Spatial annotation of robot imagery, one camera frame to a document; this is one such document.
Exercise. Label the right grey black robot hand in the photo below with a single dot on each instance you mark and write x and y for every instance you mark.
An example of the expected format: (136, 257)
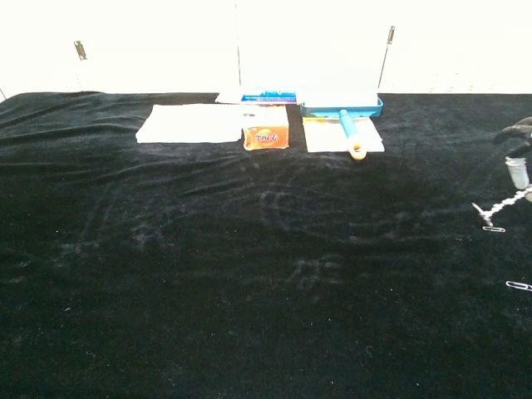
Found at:
(519, 129)

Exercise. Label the black screen hinge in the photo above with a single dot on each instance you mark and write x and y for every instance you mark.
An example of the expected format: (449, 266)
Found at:
(390, 35)
(80, 50)

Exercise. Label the teal lint roller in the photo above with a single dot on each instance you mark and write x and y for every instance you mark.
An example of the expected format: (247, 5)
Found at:
(348, 126)

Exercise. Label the beige notepad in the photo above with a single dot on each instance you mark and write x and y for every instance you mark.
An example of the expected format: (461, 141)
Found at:
(324, 137)

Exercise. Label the blue white toothpaste tube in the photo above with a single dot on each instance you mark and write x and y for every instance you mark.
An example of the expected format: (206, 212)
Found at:
(270, 98)

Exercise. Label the orange carton box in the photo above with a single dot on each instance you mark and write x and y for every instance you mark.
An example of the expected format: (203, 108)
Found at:
(266, 137)

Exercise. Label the black velvet tablecloth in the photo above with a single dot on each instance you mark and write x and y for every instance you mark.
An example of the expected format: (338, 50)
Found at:
(249, 270)

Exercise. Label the white notebook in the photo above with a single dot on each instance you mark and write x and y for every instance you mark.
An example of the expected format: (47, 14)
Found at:
(187, 124)

